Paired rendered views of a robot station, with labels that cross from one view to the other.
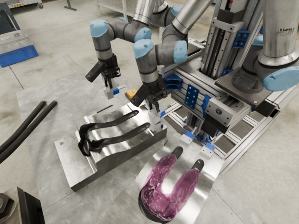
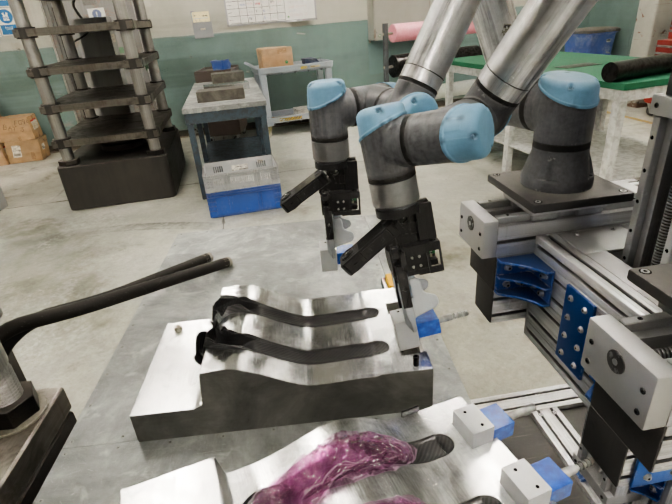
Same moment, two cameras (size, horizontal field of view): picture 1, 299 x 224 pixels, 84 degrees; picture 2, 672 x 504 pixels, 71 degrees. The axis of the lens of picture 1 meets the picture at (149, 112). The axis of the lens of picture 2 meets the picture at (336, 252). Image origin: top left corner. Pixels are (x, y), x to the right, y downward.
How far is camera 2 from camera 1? 0.33 m
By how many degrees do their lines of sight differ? 33
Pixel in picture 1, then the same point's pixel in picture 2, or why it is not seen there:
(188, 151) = (466, 460)
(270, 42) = not seen: outside the picture
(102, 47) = (322, 132)
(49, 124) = (189, 298)
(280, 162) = not seen: outside the picture
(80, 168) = (174, 388)
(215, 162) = not seen: outside the picture
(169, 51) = (432, 123)
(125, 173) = (266, 452)
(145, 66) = (375, 160)
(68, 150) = (181, 346)
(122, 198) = (197, 475)
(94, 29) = (313, 91)
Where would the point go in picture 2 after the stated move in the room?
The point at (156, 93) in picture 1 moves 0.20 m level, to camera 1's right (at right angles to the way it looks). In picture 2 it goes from (407, 247) to (544, 271)
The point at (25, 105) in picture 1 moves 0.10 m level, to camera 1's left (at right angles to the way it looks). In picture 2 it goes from (177, 256) to (154, 250)
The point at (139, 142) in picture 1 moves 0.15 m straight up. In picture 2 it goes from (334, 378) to (326, 301)
